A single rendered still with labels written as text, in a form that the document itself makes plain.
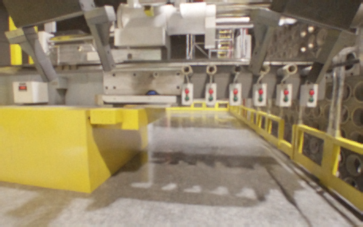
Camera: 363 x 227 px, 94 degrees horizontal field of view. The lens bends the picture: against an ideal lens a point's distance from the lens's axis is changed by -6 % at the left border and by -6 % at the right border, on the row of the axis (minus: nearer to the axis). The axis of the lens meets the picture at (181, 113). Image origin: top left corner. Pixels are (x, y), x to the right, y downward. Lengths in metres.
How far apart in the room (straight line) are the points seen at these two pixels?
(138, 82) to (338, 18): 1.36
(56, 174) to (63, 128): 0.36
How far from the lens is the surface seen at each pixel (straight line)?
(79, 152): 1.43
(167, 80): 1.49
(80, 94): 1.87
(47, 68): 0.44
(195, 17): 1.65
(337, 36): 0.43
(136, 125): 1.32
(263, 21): 0.35
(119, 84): 1.63
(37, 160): 1.70
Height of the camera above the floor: 0.69
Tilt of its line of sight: 6 degrees down
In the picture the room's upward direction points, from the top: straight up
